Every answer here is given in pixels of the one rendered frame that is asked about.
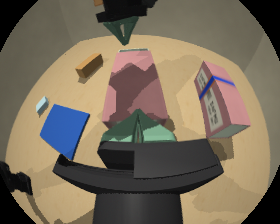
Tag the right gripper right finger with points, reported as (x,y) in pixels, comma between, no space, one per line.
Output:
(151,131)

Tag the blue flat rectangular slab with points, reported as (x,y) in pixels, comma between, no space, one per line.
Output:
(63,128)

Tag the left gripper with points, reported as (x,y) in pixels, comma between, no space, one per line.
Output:
(129,20)

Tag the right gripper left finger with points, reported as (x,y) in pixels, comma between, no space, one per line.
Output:
(124,131)

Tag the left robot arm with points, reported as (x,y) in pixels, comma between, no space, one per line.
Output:
(22,181)

